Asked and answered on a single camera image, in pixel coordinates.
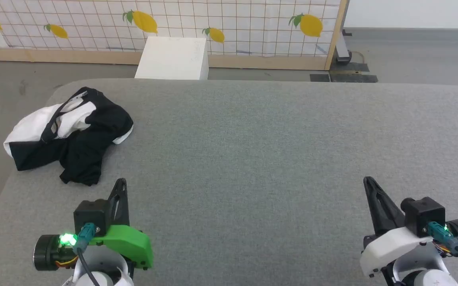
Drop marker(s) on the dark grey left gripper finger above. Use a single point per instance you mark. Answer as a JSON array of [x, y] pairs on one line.
[[127, 210]]

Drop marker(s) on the white box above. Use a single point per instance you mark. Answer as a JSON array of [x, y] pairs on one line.
[[171, 59]]

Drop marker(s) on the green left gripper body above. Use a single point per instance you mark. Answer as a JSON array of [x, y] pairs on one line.
[[129, 242]]

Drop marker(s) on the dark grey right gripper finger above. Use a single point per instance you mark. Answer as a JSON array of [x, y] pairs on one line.
[[384, 218]]

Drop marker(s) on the grey metal stand foot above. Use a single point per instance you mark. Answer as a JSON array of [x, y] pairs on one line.
[[342, 49]]

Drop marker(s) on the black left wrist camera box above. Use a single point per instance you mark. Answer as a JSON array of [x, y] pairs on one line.
[[92, 214]]

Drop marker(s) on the black and white garment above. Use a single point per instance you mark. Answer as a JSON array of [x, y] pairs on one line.
[[82, 151]]

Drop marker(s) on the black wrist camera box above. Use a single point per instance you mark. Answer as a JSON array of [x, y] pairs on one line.
[[424, 214], [92, 214]]

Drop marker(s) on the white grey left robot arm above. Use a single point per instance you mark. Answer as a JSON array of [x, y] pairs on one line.
[[101, 278]]

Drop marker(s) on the grey fabric sofa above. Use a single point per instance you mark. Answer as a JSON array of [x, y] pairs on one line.
[[253, 159]]

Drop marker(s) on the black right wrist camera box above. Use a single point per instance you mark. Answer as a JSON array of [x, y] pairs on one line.
[[424, 214]]

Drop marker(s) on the large black floor mat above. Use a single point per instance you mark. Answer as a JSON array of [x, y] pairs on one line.
[[352, 75]]

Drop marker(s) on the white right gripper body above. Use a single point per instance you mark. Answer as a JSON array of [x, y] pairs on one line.
[[388, 246]]

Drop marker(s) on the lemon print partition wooden frame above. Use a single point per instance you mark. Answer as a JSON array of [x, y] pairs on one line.
[[253, 24]]

